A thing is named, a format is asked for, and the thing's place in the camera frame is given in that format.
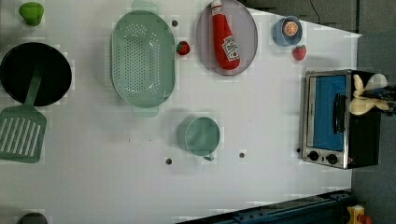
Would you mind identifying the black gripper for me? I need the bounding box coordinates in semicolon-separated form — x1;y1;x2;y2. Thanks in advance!
362;86;396;116

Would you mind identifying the peeled plush banana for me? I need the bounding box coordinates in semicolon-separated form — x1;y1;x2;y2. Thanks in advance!
348;74;389;116

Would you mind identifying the black toaster oven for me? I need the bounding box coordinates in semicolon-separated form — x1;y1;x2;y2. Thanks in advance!
302;69;381;169

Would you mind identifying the large red strawberry toy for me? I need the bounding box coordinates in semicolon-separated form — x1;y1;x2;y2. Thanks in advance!
292;45;306;61

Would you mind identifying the orange slice toy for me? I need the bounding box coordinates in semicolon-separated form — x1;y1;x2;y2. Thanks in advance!
283;21;299;37

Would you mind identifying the blue bowl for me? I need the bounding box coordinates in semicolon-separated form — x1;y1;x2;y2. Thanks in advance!
272;16;303;47

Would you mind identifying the yellow red emergency button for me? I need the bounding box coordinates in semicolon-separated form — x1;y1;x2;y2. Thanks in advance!
347;205;373;224

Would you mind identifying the grey oval plate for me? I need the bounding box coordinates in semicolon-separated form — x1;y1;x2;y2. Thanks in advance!
195;0;258;76

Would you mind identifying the red plush ketchup bottle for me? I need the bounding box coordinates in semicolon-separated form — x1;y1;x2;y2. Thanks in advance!
210;0;240;70

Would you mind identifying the mint green cup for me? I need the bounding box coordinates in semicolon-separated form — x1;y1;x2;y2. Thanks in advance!
177;117;220;161

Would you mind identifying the small red strawberry toy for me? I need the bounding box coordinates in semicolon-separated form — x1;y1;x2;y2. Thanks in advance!
177;41;191;55

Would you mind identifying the mint green colander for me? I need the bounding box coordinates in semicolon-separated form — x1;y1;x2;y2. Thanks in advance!
111;0;176;118

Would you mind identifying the green pepper toy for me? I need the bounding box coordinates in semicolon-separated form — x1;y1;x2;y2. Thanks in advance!
19;2;45;26

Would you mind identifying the green slotted spatula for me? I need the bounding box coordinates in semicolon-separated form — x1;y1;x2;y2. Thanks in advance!
0;63;47;163

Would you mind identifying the black pot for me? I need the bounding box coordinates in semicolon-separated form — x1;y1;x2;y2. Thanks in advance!
0;42;73;107

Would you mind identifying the dark grey round object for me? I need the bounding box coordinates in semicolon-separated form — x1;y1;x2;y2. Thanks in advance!
17;213;49;224

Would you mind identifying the blue metal frame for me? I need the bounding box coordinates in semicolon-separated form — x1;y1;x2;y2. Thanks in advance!
178;190;355;224

